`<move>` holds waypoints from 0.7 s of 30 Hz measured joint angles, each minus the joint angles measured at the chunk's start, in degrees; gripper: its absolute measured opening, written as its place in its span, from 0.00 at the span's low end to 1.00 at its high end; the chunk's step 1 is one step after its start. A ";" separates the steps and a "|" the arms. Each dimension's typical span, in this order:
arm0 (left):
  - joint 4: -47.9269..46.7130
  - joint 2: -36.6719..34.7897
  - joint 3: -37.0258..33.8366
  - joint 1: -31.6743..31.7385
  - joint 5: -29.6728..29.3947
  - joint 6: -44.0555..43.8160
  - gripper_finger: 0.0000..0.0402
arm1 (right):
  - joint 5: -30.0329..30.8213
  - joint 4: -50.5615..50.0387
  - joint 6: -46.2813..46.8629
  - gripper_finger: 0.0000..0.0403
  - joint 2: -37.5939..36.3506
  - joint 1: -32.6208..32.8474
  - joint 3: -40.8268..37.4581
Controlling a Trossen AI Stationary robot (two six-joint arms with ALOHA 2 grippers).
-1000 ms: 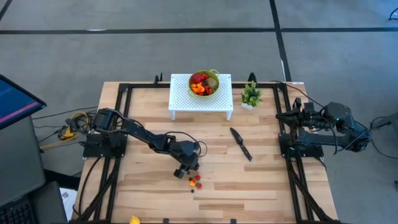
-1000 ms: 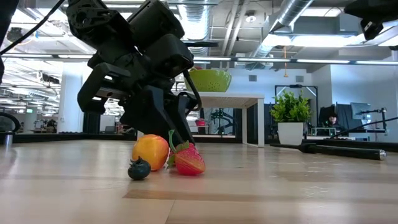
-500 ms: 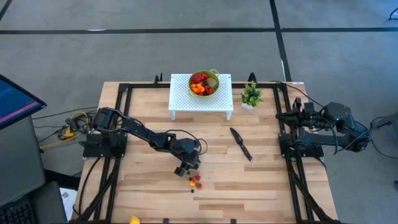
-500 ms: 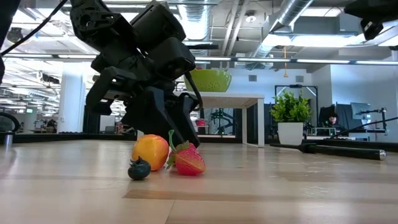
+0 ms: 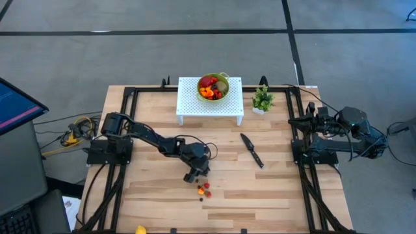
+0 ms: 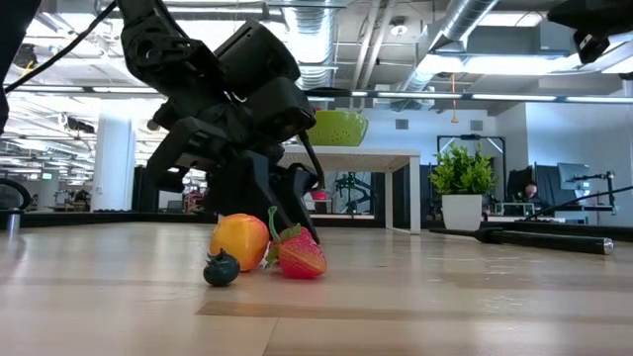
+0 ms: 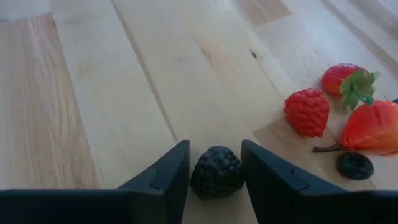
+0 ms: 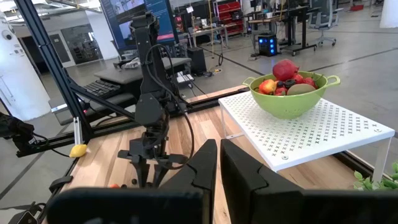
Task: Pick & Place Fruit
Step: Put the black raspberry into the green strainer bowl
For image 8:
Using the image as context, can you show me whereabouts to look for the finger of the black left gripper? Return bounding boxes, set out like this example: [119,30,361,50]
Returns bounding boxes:
[133,160,150,189]
[152,164,171,189]

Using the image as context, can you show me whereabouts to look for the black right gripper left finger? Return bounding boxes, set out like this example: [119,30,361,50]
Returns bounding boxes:
[46,139,218,224]

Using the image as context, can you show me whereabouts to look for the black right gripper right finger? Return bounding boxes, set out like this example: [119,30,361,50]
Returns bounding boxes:
[220,139,398,224]

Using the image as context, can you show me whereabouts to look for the yellow lemon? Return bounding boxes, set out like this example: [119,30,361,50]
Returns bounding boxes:
[69,143,88,159]

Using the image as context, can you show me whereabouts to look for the green plant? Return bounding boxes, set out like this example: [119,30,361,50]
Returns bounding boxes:
[353,161,398,191]

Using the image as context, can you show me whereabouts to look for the green colander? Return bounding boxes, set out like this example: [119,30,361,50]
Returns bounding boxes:
[242,70,341,121]

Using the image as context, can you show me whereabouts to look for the brown kiwi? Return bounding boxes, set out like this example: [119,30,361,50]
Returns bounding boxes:
[285,83,317,96]

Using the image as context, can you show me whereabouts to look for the dark red apple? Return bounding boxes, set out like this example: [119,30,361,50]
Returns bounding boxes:
[272,58,300,82]

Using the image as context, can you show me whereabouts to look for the white perforated riser shelf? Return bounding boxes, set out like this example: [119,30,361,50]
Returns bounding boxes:
[218,90,396,184]

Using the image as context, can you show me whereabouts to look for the black table edge clamp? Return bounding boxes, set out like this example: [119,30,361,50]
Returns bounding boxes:
[49,175,75,194]

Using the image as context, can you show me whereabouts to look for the black keyboard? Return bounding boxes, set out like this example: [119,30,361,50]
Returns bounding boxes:
[83,79,123,101]

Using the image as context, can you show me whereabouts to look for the grey operator desk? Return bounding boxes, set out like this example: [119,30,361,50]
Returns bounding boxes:
[94,57,193,85]

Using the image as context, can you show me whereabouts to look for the operator computer monitor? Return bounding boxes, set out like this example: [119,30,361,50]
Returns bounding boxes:
[99,0,180,52]

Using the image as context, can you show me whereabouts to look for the black computer tower blue lights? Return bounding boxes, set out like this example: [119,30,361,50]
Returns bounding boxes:
[257,33,279,58]

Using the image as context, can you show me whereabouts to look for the white building column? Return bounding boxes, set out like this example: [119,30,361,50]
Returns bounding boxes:
[0,12,52,122]

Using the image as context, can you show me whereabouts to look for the red storage bin rack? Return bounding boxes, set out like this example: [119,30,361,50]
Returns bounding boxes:
[216,1,244,35]

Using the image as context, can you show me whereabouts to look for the black standing desk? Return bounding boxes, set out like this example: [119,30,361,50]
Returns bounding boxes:
[248,6,318,57]

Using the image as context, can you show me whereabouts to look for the grey office chair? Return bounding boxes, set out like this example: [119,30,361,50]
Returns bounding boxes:
[307,0,345,47]

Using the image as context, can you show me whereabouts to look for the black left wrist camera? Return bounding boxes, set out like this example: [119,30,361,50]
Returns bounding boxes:
[129,138,147,157]

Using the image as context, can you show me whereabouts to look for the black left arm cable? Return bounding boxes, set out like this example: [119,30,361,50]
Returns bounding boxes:
[143,43,196,171]

